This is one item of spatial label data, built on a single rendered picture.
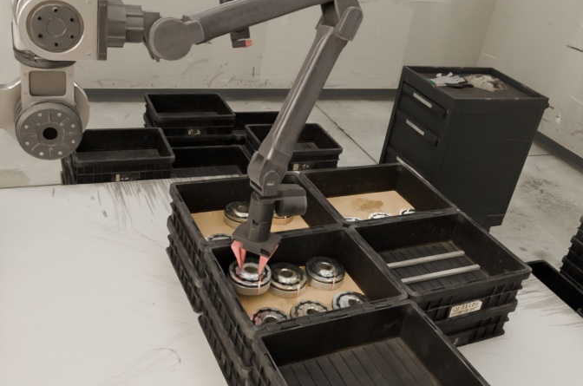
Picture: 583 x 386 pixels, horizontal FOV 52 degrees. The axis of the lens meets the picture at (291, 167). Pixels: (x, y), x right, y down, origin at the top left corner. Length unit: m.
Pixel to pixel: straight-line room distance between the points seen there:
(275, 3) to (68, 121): 0.55
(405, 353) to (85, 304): 0.79
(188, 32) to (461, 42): 4.66
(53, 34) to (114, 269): 0.80
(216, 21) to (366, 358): 0.78
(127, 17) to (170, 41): 0.08
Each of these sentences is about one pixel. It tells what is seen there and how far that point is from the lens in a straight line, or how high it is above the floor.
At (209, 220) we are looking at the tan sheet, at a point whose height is 0.83.
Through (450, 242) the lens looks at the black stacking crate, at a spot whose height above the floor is 0.83.
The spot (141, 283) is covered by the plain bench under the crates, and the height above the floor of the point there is 0.70.
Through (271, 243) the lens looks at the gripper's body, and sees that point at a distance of 1.38.
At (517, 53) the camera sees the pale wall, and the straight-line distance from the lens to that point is 5.54.
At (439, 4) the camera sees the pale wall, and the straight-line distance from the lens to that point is 5.41.
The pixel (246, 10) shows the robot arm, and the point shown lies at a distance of 1.23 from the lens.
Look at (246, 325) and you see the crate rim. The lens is 1.26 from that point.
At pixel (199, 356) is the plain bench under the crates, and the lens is 1.51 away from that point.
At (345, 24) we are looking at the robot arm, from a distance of 1.29.
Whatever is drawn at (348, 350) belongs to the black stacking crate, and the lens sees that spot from 1.41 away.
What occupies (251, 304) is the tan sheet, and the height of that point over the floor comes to 0.83.
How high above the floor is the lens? 1.78
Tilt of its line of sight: 27 degrees down
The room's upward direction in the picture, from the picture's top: 10 degrees clockwise
